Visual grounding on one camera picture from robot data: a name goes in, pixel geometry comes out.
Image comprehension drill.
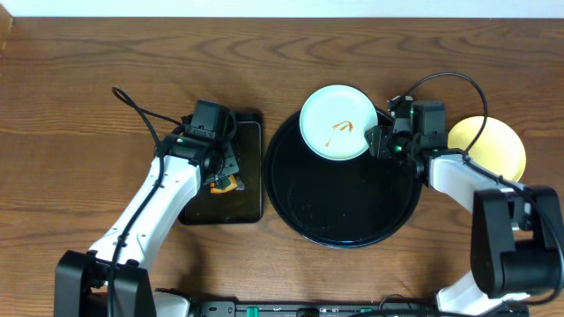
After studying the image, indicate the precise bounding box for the round black tray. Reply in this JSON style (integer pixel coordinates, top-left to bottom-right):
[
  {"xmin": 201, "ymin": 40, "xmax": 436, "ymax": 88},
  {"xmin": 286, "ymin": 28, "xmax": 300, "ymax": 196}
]
[{"xmin": 263, "ymin": 114, "xmax": 422, "ymax": 248}]

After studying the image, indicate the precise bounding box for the yellow plate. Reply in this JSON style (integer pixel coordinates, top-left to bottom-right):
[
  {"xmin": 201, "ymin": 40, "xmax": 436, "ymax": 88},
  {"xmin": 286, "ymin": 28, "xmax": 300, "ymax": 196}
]
[{"xmin": 448, "ymin": 116, "xmax": 526, "ymax": 181}]

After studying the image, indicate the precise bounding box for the orange green sponge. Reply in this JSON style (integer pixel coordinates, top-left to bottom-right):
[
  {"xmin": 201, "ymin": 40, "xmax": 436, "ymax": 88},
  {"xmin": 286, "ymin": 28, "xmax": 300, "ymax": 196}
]
[{"xmin": 210, "ymin": 174, "xmax": 245, "ymax": 195}]

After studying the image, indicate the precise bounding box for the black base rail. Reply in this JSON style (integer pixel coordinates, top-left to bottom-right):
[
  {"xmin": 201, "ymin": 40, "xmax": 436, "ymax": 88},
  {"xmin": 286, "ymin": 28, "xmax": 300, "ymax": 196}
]
[{"xmin": 189, "ymin": 300, "xmax": 434, "ymax": 317}]

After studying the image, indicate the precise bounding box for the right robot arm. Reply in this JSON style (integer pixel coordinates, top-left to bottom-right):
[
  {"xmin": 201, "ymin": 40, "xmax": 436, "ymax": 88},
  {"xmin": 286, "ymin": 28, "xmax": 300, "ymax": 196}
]
[{"xmin": 365, "ymin": 96, "xmax": 563, "ymax": 316}]

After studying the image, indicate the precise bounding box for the rectangular black tray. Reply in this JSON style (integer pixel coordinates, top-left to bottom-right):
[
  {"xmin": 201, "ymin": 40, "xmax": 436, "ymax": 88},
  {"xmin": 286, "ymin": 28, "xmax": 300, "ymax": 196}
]
[{"xmin": 178, "ymin": 112, "xmax": 263, "ymax": 225}]

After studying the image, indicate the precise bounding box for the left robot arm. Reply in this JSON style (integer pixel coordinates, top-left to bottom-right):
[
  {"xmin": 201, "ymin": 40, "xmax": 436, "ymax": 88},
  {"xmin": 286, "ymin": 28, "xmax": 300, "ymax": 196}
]
[{"xmin": 54, "ymin": 134, "xmax": 234, "ymax": 316}]

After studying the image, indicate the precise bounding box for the light blue plate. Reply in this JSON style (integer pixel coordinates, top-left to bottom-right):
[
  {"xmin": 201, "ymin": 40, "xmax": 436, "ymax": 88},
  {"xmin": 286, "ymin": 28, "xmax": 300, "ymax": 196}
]
[{"xmin": 299, "ymin": 85, "xmax": 378, "ymax": 161}]

